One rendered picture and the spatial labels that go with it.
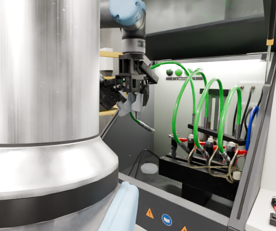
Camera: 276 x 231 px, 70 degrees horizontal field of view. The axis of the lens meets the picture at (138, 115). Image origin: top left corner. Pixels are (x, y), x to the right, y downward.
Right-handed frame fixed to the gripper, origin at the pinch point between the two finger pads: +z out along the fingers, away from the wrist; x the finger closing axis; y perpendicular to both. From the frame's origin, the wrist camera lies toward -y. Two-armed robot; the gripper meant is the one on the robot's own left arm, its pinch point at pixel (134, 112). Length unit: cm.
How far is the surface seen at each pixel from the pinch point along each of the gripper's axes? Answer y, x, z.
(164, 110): -21.0, -32.4, 17.4
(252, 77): -48, 10, 28
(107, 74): -66, -241, -45
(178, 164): 4.0, 5.1, 28.5
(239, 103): -27.0, 19.8, 25.2
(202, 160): -4.2, 7.1, 35.0
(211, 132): -17.6, 3.4, 32.0
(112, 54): -95, -236, -61
